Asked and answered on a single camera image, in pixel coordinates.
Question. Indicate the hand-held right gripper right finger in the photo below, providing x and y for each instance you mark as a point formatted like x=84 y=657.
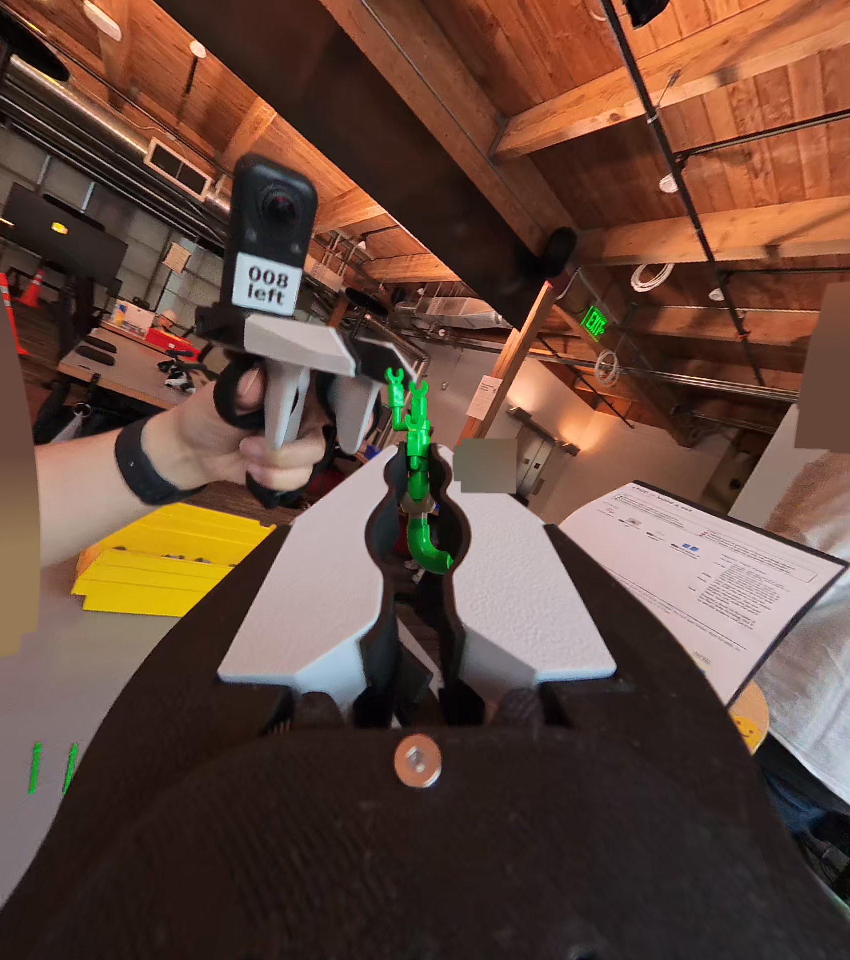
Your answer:
x=530 y=585

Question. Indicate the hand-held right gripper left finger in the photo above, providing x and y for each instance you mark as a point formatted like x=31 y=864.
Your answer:
x=305 y=585

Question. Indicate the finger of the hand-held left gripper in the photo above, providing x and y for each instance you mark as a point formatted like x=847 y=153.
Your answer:
x=397 y=358
x=297 y=341

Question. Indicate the green lego plant piece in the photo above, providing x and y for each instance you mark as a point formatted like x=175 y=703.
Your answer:
x=417 y=450

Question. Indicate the person's left forearm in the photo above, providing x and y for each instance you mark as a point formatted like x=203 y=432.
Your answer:
x=72 y=502

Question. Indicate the small green lego stem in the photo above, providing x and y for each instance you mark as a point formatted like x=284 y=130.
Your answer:
x=34 y=766
x=69 y=766

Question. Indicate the person's left hand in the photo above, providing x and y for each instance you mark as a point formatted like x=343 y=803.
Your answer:
x=192 y=442

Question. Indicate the white paper notice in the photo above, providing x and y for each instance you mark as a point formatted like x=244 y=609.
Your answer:
x=486 y=396

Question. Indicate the red box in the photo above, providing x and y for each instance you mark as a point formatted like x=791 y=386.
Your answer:
x=169 y=339

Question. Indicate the yellow plastic bin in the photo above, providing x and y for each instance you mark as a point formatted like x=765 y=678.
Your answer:
x=162 y=562

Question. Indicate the printed instruction sheet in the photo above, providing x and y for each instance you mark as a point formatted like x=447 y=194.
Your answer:
x=702 y=570

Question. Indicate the grey work table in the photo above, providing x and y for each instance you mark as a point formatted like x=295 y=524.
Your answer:
x=124 y=367

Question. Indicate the green exit sign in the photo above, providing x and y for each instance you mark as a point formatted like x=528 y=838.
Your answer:
x=593 y=322

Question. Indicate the black wristband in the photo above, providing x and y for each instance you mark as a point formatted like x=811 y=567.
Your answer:
x=139 y=465

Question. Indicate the black monitor screen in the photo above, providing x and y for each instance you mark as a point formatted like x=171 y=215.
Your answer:
x=64 y=232

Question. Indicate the orange traffic cone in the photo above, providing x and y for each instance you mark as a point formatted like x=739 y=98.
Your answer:
x=33 y=289
x=8 y=307

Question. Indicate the wooden stand with smiley sticker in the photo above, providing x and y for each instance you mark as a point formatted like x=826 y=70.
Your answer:
x=749 y=720

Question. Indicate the wall air vent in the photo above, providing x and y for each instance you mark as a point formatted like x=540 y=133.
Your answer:
x=178 y=166

